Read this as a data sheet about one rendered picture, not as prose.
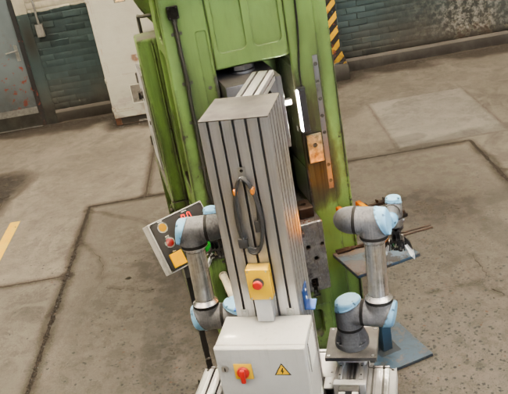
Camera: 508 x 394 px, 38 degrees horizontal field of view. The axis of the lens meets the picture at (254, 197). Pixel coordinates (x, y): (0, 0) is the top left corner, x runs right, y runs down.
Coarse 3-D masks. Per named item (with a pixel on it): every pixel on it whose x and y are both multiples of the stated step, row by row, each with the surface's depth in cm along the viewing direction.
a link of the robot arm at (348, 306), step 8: (344, 296) 319; (352, 296) 317; (336, 304) 316; (344, 304) 314; (352, 304) 313; (360, 304) 314; (336, 312) 317; (344, 312) 313; (352, 312) 313; (360, 312) 312; (336, 320) 320; (344, 320) 316; (352, 320) 314; (360, 320) 313; (344, 328) 318; (352, 328) 317
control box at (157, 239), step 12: (192, 204) 395; (168, 216) 386; (180, 216) 389; (192, 216) 392; (144, 228) 384; (156, 228) 381; (168, 228) 384; (156, 240) 380; (156, 252) 383; (168, 252) 381; (168, 264) 380
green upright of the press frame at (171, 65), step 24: (168, 0) 370; (192, 0) 373; (168, 24) 375; (192, 24) 378; (168, 48) 379; (192, 48) 382; (168, 72) 393; (192, 72) 387; (168, 96) 428; (192, 96) 392; (216, 96) 396; (192, 120) 397; (192, 144) 402; (192, 168) 407; (192, 192) 419; (216, 264) 433; (216, 288) 439
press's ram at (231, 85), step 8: (256, 64) 413; (264, 64) 410; (216, 72) 412; (224, 72) 409; (224, 80) 394; (232, 80) 392; (240, 80) 389; (280, 80) 386; (224, 88) 383; (232, 88) 381; (240, 88) 382; (272, 88) 386; (280, 88) 387; (224, 96) 390; (232, 96) 383; (288, 104) 412; (288, 128) 397; (288, 136) 399; (288, 144) 400
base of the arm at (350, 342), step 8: (360, 328) 319; (336, 336) 324; (344, 336) 320; (352, 336) 318; (360, 336) 320; (368, 336) 324; (336, 344) 324; (344, 344) 320; (352, 344) 319; (360, 344) 321; (368, 344) 323; (352, 352) 320
